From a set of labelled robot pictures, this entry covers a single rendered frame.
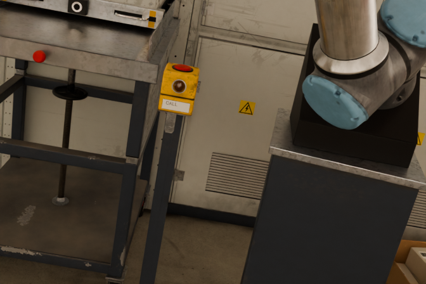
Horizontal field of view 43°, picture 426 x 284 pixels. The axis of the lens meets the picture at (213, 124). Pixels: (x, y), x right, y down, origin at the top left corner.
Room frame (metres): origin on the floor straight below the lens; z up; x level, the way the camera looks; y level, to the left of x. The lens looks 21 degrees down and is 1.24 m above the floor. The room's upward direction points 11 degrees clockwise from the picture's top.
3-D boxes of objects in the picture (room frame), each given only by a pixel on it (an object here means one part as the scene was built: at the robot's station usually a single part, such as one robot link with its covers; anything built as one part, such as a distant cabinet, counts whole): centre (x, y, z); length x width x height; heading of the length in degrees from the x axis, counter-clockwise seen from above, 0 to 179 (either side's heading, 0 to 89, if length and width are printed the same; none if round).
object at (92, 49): (1.73, 0.49, 0.82); 0.68 x 0.62 x 0.06; 2
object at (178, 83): (1.17, 0.09, 0.87); 0.03 x 0.01 x 0.03; 92
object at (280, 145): (1.36, -0.35, 0.74); 0.38 x 0.32 x 0.02; 84
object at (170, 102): (1.22, 0.09, 0.85); 0.08 x 0.08 x 0.10; 2
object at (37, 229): (1.73, 0.50, 0.46); 0.64 x 0.58 x 0.66; 2
